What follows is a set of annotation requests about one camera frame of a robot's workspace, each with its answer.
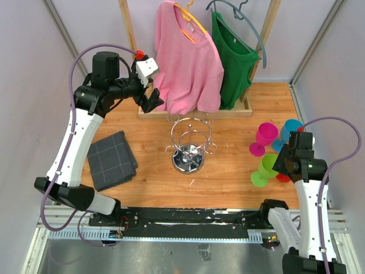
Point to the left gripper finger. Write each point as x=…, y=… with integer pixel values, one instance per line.
x=149, y=105
x=154, y=99

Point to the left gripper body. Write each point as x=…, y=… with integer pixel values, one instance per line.
x=137, y=91

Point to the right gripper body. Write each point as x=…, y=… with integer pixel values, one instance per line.
x=290, y=154

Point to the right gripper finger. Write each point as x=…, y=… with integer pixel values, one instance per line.
x=282, y=163
x=284, y=152

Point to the red wine glass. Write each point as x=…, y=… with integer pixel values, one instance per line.
x=283, y=178

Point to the blue wine glass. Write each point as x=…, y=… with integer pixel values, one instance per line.
x=289, y=125

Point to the green wine glass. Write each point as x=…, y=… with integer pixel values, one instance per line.
x=260, y=178

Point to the pink wine glass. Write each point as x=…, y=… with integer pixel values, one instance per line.
x=265, y=135

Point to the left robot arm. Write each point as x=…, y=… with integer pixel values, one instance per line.
x=90, y=103

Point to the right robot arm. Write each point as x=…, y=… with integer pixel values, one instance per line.
x=308, y=249

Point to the chrome wine glass rack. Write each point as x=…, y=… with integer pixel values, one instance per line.
x=190, y=148

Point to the wooden clothes rack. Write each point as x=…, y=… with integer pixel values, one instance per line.
x=243, y=107

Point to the pink t-shirt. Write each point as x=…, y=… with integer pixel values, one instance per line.
x=191, y=75

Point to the dark grey checked cloth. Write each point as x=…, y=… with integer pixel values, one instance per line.
x=111, y=162

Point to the orange clothes hanger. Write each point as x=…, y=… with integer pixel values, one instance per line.
x=189, y=17

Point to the green tank top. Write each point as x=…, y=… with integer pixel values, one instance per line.
x=237, y=60

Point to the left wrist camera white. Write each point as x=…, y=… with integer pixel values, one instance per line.
x=146, y=67

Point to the grey slotted cable duct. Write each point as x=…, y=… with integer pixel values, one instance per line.
x=110, y=236

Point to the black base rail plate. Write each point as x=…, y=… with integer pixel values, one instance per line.
x=185, y=221

